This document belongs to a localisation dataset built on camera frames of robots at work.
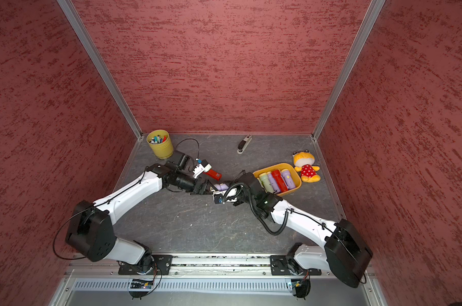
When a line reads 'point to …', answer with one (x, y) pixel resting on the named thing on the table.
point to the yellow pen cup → (163, 150)
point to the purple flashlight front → (221, 187)
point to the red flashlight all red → (280, 182)
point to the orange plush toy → (303, 161)
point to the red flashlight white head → (214, 174)
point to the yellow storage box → (289, 166)
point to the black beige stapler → (244, 143)
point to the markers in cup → (157, 139)
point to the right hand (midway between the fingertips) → (228, 184)
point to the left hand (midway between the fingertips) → (210, 195)
